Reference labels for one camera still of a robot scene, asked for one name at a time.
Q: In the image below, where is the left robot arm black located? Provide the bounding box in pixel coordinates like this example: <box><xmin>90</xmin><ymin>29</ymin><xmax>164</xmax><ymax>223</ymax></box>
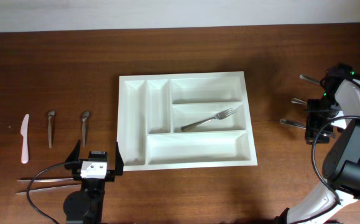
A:
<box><xmin>63</xmin><ymin>141</ymin><xmax>124</xmax><ymax>224</ymax></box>

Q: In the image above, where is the metal tablespoon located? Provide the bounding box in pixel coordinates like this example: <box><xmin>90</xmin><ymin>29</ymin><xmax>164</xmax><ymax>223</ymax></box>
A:
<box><xmin>291</xmin><ymin>98</ymin><xmax>308</xmax><ymax>106</ymax></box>
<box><xmin>299</xmin><ymin>74</ymin><xmax>320</xmax><ymax>85</ymax></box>

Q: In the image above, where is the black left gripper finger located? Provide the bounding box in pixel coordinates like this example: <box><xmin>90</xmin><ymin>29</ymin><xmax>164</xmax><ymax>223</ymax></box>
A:
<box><xmin>65</xmin><ymin>140</ymin><xmax>81</xmax><ymax>162</ymax></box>
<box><xmin>114</xmin><ymin>142</ymin><xmax>124</xmax><ymax>176</ymax></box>

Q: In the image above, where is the small metal teaspoon left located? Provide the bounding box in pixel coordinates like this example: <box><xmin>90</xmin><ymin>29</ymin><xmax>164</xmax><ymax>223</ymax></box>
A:
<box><xmin>47</xmin><ymin>110</ymin><xmax>55</xmax><ymax>148</ymax></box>

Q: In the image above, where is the metal fork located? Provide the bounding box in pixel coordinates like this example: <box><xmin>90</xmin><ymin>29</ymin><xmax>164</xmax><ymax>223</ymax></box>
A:
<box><xmin>180</xmin><ymin>108</ymin><xmax>234</xmax><ymax>132</ymax></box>
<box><xmin>280</xmin><ymin>118</ymin><xmax>335</xmax><ymax>139</ymax></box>

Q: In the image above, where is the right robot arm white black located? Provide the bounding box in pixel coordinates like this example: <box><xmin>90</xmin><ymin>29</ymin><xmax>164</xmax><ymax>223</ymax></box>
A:
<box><xmin>117</xmin><ymin>64</ymin><xmax>360</xmax><ymax>223</ymax></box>

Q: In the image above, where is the white plastic cutlery tray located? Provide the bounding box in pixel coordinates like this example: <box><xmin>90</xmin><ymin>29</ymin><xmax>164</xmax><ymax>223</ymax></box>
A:
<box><xmin>117</xmin><ymin>72</ymin><xmax>257</xmax><ymax>171</ymax></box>

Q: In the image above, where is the small metal teaspoon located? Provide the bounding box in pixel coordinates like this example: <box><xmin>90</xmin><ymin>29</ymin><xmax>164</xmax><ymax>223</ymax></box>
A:
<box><xmin>47</xmin><ymin>110</ymin><xmax>55</xmax><ymax>148</ymax></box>
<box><xmin>81</xmin><ymin>110</ymin><xmax>90</xmax><ymax>147</ymax></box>

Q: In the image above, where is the white plastic knife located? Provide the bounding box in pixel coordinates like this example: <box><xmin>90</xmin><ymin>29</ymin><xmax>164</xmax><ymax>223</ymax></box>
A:
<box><xmin>20</xmin><ymin>114</ymin><xmax>29</xmax><ymax>164</ymax></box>

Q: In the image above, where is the small metal teaspoon right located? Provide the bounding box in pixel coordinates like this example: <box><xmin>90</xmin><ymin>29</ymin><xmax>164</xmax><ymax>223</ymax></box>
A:
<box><xmin>81</xmin><ymin>110</ymin><xmax>90</xmax><ymax>147</ymax></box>

